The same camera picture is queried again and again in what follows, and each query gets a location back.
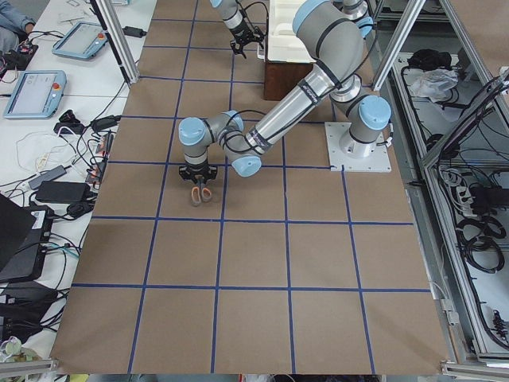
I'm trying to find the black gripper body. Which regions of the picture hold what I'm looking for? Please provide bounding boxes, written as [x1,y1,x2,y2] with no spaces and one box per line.
[230,25,263,45]
[178,162,218,181]

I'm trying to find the grey orange scissors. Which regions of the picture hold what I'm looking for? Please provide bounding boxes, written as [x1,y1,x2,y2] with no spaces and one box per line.
[190,180,212,207]

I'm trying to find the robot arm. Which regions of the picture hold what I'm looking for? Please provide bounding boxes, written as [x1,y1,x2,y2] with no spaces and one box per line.
[178,1,391,185]
[210,0,265,58]

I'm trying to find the dark wooden drawer box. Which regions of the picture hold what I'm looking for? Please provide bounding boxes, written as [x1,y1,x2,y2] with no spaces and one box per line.
[263,60,313,101]

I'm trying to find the cream plastic tray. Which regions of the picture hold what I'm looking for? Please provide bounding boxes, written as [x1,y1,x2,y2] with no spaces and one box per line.
[266,0,315,64]

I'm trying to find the small black adapter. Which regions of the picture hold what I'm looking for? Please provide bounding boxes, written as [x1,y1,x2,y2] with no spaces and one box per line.
[122,26,147,38]

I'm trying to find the black power adapter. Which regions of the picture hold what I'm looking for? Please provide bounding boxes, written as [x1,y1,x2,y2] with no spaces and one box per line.
[35,181,90,204]

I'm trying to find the far blue teach pendant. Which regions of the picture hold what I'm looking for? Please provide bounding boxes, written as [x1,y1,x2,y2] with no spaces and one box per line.
[52,21,107,60]

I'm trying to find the blue teach pendant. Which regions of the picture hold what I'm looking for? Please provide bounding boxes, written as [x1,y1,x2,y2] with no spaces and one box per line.
[3,70,67,119]
[52,21,107,60]

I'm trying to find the near blue teach pendant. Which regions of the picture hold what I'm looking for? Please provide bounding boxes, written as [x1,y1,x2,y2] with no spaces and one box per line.
[3,70,67,119]

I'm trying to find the black laptop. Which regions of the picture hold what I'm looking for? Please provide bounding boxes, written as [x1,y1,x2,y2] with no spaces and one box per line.
[1,196,53,283]

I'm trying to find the crumpled white cloth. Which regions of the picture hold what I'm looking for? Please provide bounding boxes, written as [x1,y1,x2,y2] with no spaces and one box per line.
[409,68,458,103]

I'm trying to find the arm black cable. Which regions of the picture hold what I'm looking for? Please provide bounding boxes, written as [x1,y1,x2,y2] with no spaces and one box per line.
[236,1,269,37]
[220,108,275,152]

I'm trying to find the aluminium frame post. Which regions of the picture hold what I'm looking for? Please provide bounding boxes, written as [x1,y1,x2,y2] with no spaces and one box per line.
[90,0,139,86]

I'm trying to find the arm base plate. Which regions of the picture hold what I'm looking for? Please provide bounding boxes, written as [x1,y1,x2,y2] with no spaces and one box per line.
[324,122,392,173]

